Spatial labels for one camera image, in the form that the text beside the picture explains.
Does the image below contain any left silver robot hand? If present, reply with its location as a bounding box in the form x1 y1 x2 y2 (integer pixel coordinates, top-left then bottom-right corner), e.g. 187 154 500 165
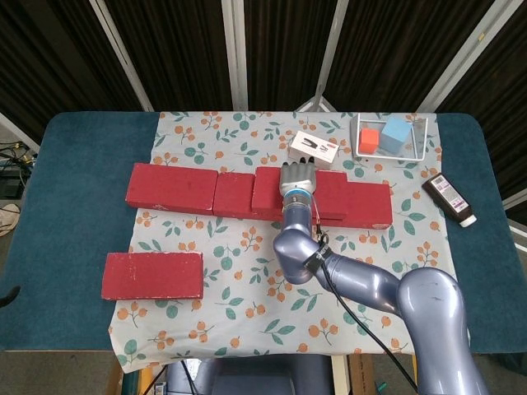
0 286 21 308

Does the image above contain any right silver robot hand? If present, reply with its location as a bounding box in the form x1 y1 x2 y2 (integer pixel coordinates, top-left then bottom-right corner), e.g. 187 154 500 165
279 155 318 197

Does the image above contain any red brick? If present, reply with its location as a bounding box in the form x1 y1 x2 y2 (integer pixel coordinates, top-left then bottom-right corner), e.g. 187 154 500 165
250 165 349 221
301 179 394 230
212 172 304 223
100 252 205 301
124 162 219 216

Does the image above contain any white stapler box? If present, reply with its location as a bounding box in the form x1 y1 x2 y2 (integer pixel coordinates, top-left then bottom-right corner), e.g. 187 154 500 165
287 130 340 169

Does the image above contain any orange cube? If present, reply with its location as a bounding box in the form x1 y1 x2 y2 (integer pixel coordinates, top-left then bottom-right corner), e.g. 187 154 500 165
357 128 380 156

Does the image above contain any beige shoe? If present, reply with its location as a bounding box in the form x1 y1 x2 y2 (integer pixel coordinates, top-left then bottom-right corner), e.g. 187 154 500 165
0 204 20 236

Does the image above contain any floral print tablecloth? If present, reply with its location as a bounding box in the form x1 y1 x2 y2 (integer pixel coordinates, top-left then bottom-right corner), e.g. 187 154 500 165
107 109 473 374

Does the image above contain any light blue cube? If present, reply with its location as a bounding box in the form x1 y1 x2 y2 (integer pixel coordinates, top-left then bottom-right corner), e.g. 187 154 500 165
378 117 413 154

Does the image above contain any blue felt table cover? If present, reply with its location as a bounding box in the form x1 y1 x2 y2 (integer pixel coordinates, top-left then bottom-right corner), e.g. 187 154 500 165
0 110 527 353

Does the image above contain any brown bottle with white cap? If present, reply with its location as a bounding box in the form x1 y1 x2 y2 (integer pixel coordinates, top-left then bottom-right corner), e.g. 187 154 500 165
422 173 478 228

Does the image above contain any blue-grey robot torso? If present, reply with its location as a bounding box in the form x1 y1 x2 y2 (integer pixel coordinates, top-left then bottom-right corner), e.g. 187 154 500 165
166 355 333 395

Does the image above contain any white wire basket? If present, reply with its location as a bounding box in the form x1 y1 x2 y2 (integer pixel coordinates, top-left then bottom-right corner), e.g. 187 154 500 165
349 113 429 161

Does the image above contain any white partition frame post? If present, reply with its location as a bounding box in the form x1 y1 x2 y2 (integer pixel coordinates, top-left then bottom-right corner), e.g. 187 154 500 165
415 0 510 113
89 0 156 112
296 0 351 113
221 0 250 111

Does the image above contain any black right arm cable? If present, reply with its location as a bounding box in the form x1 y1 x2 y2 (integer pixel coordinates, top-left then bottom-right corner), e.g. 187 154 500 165
316 234 421 395

